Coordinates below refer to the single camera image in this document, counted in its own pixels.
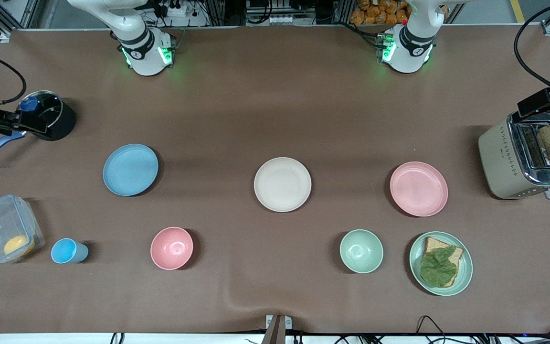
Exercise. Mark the blue plate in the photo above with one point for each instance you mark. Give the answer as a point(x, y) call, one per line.
point(130, 169)

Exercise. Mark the pink plate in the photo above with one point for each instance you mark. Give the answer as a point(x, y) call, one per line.
point(418, 188)

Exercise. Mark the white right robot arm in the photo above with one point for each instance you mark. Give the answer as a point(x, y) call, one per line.
point(142, 45)

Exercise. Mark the beige and chrome toaster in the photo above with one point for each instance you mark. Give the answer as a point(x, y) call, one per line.
point(502, 165)

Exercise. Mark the clear plastic container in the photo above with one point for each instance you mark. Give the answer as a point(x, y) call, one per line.
point(3, 222)

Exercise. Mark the yellow round food piece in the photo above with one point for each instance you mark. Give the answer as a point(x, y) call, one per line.
point(18, 245)

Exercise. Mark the blue cup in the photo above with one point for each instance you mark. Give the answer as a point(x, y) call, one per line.
point(65, 251)

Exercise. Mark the brown bread slice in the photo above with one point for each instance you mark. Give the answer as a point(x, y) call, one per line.
point(435, 244)

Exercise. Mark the green plate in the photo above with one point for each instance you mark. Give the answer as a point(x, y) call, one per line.
point(466, 267)

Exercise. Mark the white power strip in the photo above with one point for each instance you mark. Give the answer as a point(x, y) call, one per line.
point(179, 12)

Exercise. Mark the pink bowl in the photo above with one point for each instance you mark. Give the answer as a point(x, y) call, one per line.
point(172, 248)

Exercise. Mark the bag of orange snacks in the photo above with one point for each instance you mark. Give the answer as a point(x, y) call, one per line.
point(380, 12)

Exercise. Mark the green lettuce leaf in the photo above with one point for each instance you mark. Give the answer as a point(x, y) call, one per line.
point(437, 270)

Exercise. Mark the green bowl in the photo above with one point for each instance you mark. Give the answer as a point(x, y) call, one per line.
point(361, 251)

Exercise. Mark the beige plate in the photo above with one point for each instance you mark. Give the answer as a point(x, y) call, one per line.
point(282, 184)

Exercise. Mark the metal table clamp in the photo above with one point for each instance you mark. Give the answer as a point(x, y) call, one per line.
point(277, 329)

